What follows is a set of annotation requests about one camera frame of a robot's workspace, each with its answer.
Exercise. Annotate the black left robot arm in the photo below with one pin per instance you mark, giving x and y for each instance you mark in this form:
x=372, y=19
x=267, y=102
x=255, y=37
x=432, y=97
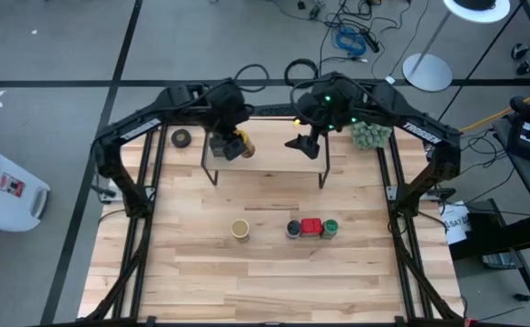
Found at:
x=133, y=127

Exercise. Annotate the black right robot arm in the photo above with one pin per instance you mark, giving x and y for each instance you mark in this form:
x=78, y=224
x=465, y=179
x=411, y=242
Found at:
x=428, y=136

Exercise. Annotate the gold-lid furikake seasoning jar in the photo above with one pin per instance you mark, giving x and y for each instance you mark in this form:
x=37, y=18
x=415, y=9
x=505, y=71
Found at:
x=240, y=229

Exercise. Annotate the wooden shelf black metal frame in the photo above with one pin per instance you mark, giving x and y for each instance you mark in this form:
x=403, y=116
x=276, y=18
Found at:
x=274, y=154

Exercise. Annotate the white plastic container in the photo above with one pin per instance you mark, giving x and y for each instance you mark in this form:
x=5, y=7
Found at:
x=2, y=181

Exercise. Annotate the white paper label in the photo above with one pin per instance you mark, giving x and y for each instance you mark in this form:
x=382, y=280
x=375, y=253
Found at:
x=455, y=222

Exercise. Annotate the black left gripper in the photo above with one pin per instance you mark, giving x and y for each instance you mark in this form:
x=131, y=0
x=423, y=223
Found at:
x=231, y=120

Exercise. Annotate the red-lid smoked paprika tin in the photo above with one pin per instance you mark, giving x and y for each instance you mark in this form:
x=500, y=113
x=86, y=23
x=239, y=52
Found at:
x=311, y=227

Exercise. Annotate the floor lamp round base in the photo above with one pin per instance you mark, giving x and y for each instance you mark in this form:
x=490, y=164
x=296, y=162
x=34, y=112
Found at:
x=426, y=72

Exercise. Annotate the yellow-lid crunchy onion jar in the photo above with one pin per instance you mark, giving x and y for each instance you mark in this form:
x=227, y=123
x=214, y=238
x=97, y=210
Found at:
x=248, y=143

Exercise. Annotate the black power strip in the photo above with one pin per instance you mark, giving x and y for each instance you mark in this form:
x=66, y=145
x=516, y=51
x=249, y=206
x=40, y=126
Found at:
x=370, y=41

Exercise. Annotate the green-lid oregano glass jar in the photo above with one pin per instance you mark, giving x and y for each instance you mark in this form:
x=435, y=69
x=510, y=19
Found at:
x=330, y=228

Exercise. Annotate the silver metal mounting bracket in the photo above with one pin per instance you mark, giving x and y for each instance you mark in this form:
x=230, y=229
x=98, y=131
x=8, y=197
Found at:
x=391, y=193

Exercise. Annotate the black tape roll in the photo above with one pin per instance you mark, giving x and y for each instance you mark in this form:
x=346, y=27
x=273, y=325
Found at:
x=174, y=138

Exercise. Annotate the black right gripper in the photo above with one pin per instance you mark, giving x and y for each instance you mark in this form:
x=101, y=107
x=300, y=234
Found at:
x=319, y=106

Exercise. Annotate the green potted plant white pot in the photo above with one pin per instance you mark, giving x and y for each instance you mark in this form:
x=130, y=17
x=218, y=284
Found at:
x=370, y=135

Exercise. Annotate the dark green black pepper tin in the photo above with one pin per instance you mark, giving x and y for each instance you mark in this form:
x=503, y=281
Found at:
x=216, y=146

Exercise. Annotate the black-lid garlic powder bottle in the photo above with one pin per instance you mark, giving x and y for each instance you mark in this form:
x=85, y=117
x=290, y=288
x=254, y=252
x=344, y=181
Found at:
x=293, y=229

